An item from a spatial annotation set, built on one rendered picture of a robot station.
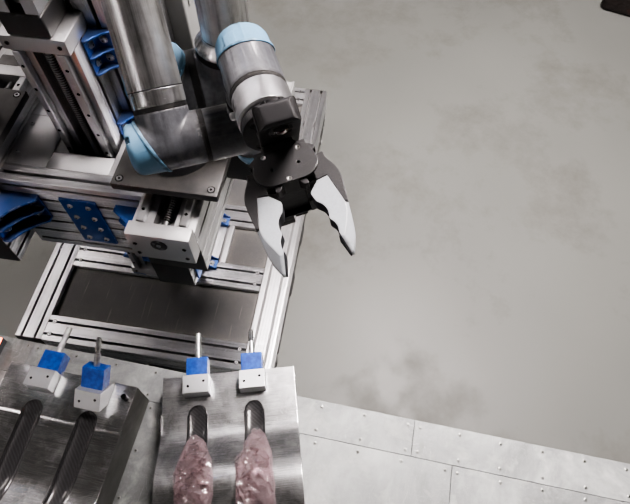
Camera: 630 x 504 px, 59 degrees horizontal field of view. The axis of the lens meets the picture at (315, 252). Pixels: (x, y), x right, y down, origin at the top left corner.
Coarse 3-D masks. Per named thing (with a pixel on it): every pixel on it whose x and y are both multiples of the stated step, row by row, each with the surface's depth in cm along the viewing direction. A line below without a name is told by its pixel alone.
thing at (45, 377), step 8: (72, 328) 113; (64, 336) 111; (64, 344) 111; (48, 352) 109; (56, 352) 109; (40, 360) 108; (48, 360) 108; (56, 360) 108; (64, 360) 109; (32, 368) 106; (40, 368) 106; (48, 368) 107; (56, 368) 107; (64, 368) 109; (32, 376) 105; (40, 376) 105; (48, 376) 105; (56, 376) 106; (24, 384) 104; (32, 384) 104; (40, 384) 104; (48, 384) 104; (56, 384) 106; (48, 392) 106
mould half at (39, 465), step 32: (0, 384) 107; (64, 384) 107; (0, 416) 104; (64, 416) 104; (128, 416) 105; (0, 448) 101; (32, 448) 101; (64, 448) 101; (96, 448) 101; (128, 448) 107; (32, 480) 99; (96, 480) 99
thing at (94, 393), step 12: (96, 348) 102; (96, 360) 102; (84, 372) 102; (96, 372) 102; (108, 372) 104; (84, 384) 103; (96, 384) 102; (108, 384) 105; (84, 396) 102; (96, 396) 101; (108, 396) 105; (84, 408) 102; (96, 408) 102
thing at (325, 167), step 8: (320, 152) 61; (320, 160) 61; (328, 160) 60; (320, 168) 60; (328, 168) 60; (336, 168) 60; (312, 176) 61; (320, 176) 60; (328, 176) 59; (336, 176) 59; (336, 184) 59; (344, 192) 58
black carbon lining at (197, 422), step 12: (192, 408) 108; (204, 408) 108; (252, 408) 108; (192, 420) 107; (204, 420) 107; (252, 420) 107; (264, 420) 107; (192, 432) 106; (204, 432) 106; (264, 432) 105
